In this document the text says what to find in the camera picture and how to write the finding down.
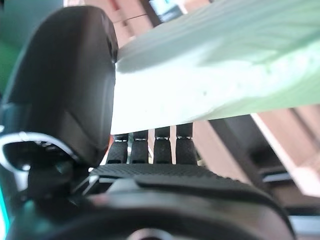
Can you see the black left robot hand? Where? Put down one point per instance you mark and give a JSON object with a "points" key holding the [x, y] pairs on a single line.
{"points": [[62, 75]]}

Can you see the toy napa cabbage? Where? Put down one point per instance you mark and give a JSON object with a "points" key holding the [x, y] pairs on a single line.
{"points": [[200, 87]]}

